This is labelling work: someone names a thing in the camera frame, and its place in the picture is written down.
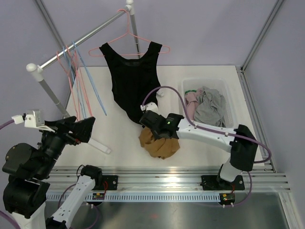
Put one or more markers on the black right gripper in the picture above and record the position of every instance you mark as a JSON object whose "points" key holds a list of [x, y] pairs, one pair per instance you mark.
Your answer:
{"points": [[154, 133]]}

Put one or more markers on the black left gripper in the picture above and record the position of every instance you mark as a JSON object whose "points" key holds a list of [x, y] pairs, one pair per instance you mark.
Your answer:
{"points": [[81, 129]]}

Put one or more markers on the brown tank top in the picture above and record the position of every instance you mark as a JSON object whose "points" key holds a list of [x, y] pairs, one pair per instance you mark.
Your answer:
{"points": [[158, 148]]}

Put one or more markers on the mauve pink tank top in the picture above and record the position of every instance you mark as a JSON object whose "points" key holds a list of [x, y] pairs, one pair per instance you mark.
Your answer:
{"points": [[192, 102]]}

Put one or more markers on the green tank top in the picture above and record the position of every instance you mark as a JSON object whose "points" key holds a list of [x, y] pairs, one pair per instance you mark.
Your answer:
{"points": [[188, 91]]}

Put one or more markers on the grey tank top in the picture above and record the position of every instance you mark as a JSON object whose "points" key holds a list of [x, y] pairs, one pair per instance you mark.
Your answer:
{"points": [[211, 108]]}

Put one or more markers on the black tank top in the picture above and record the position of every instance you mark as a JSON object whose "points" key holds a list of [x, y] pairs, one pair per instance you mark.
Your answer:
{"points": [[132, 79]]}

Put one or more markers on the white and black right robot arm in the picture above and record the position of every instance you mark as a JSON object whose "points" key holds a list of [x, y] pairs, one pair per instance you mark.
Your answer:
{"points": [[240, 143]]}

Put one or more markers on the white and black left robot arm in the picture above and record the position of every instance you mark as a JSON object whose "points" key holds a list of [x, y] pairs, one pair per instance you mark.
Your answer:
{"points": [[28, 168]]}

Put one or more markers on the white plastic basket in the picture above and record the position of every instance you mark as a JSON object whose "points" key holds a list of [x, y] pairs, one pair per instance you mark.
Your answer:
{"points": [[218, 84]]}

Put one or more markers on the metal clothes rack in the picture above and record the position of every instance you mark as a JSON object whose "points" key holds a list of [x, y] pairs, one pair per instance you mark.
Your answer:
{"points": [[36, 70]]}

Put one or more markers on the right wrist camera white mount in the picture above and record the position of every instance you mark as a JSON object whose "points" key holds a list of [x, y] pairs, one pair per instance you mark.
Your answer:
{"points": [[150, 107]]}

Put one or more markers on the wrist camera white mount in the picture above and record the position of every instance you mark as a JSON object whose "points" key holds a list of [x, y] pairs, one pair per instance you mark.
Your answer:
{"points": [[32, 119], [150, 107]]}

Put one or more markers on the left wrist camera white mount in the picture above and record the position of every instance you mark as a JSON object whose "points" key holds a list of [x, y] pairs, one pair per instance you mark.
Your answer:
{"points": [[32, 119]]}

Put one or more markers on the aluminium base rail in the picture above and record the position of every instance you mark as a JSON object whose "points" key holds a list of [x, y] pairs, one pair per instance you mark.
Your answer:
{"points": [[186, 179]]}

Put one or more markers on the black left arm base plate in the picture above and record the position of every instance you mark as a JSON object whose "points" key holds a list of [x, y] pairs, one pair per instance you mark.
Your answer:
{"points": [[107, 182]]}

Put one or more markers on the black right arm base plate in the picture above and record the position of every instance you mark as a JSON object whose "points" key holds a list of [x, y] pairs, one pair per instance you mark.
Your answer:
{"points": [[215, 183]]}

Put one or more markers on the white slotted cable duct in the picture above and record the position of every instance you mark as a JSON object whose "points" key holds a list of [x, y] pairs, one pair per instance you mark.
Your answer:
{"points": [[153, 197]]}

